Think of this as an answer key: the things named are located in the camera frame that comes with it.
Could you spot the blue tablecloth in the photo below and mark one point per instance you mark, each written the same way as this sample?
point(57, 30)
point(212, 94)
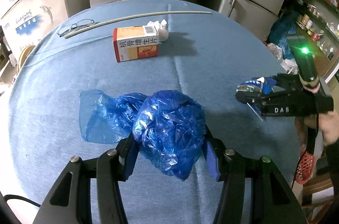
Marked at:
point(206, 57)

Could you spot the eyeglasses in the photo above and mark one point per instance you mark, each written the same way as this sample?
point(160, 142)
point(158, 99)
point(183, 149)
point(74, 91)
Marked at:
point(76, 26)

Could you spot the wooden round stool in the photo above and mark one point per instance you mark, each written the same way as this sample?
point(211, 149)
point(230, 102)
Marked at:
point(23, 56)

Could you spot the blue white wrapper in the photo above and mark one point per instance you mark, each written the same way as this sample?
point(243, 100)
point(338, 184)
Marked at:
point(253, 85)

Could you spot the wooden shelf cabinet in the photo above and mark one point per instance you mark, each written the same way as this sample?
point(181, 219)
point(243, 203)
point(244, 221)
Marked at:
point(322, 16)

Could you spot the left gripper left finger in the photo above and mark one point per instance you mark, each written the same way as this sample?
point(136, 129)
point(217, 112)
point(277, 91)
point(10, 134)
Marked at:
point(128, 150)

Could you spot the person right hand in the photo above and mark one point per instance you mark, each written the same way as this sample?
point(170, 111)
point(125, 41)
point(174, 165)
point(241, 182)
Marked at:
point(328, 125)

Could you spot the orange red medicine box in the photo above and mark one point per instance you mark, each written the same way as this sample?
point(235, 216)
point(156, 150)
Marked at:
point(135, 42)

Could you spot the white chest freezer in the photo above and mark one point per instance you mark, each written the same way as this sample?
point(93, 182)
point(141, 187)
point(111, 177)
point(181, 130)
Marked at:
point(28, 21)

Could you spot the white tissue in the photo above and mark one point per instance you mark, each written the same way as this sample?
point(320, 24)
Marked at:
point(162, 29)

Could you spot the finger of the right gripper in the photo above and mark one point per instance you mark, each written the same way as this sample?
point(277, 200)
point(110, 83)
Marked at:
point(286, 81)
point(277, 99)

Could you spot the large blue bag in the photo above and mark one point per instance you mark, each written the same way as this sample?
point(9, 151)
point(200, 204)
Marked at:
point(280, 31)

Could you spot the red plastic basket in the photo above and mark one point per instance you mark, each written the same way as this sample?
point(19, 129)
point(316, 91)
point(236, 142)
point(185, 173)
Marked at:
point(304, 168)

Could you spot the blue plastic bag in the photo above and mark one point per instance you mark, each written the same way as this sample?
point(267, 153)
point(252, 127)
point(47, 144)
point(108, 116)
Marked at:
point(168, 126)

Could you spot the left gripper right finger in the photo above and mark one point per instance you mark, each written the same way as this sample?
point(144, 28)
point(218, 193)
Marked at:
point(214, 154)

